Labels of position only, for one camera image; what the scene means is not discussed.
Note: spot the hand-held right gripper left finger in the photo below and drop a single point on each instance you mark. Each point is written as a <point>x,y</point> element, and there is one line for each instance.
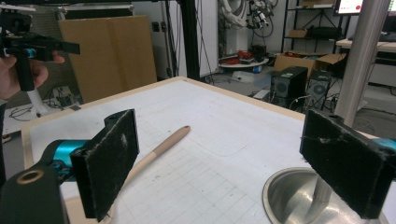
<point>106,168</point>

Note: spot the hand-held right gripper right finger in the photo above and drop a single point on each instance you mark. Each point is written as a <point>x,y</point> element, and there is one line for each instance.
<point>345,161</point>

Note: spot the brown cardboard sheet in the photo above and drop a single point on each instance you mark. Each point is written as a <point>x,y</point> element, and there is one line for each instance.
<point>109,56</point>

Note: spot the white stand leg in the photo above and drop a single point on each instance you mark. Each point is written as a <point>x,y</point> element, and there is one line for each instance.
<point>37,101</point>

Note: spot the steel utensil hanging stand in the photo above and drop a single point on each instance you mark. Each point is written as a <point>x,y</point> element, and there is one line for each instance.
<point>289,199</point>

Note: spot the black computer tower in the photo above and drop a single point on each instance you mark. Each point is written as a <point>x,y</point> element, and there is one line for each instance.
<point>319,90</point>
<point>288,85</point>

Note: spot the open cardboard box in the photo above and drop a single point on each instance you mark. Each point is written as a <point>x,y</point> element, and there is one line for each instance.
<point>299,62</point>

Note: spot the white grid mat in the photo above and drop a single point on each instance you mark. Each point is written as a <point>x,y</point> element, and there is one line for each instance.
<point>218,140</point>

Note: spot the light wooden desk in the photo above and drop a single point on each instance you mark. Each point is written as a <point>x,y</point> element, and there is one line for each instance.
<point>384,46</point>

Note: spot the clear plastic bag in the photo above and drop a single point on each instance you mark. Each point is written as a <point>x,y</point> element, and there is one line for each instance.
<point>246,76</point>

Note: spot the black metal shelf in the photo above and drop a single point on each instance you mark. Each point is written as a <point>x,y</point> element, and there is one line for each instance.
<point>314,31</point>

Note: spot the white panel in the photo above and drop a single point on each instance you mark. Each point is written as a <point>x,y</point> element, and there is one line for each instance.
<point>208,37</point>

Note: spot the white round table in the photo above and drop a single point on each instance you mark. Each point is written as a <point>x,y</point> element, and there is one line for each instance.
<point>243,63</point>

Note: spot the monitor screen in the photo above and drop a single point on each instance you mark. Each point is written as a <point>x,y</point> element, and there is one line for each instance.
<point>348,6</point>

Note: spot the black frame post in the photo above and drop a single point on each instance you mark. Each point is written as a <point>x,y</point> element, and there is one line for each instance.
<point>190,37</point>

